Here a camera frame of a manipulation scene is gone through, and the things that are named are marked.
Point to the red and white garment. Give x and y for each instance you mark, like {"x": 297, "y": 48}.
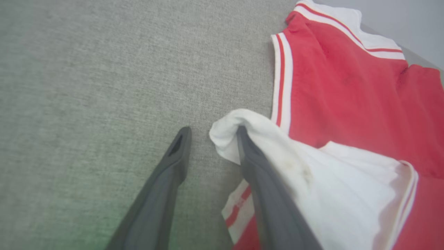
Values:
{"x": 347, "y": 104}

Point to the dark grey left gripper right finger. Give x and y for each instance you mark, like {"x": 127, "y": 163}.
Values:
{"x": 274, "y": 205}

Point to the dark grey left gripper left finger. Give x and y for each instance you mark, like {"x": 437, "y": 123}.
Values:
{"x": 159, "y": 198}

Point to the grey fabric sofa cushion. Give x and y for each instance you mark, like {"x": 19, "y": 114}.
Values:
{"x": 104, "y": 86}

